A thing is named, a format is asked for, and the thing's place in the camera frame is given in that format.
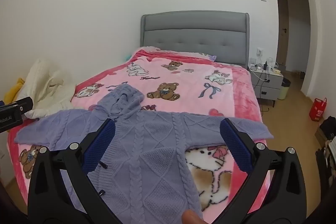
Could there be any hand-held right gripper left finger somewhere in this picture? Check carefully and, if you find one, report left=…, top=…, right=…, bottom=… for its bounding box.
left=28, top=118, right=124, bottom=224

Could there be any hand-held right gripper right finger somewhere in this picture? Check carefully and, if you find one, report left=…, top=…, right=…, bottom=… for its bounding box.
left=215, top=118, right=307, bottom=224

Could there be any purple knitted hooded sweater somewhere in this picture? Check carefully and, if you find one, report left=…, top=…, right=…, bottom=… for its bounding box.
left=14, top=84, right=274, bottom=224

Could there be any person's right hand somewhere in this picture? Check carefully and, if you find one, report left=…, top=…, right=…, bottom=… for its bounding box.
left=182, top=210, right=205, bottom=224

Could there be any yellow cloth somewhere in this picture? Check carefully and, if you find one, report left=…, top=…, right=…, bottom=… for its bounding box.
left=3, top=78, right=25, bottom=104

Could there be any cream quilted cloth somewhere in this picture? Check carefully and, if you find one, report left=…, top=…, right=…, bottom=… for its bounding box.
left=16, top=59, right=76, bottom=119

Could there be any grey nightstand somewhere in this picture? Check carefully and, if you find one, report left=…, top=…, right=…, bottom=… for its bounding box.
left=248, top=64, right=284, bottom=107

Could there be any white trash bin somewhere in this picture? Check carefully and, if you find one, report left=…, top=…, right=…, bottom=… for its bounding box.
left=278, top=78, right=291, bottom=101

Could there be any pink printed blanket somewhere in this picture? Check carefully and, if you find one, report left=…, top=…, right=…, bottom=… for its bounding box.
left=7, top=47, right=271, bottom=216

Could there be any red shopping bag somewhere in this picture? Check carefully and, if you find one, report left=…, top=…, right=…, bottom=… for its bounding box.
left=309, top=97, right=327, bottom=122

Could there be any black bag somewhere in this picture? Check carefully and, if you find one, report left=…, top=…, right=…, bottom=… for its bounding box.
left=319, top=116, right=336, bottom=140

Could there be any grey upholstered bed headboard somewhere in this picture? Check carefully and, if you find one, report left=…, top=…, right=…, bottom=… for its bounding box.
left=140, top=11, right=249, bottom=67

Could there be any brown wooden door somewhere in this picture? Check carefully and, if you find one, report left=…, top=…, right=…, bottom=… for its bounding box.
left=278, top=0, right=290, bottom=65

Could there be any doorway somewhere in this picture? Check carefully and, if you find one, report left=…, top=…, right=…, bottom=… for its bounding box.
left=270, top=0, right=311, bottom=96

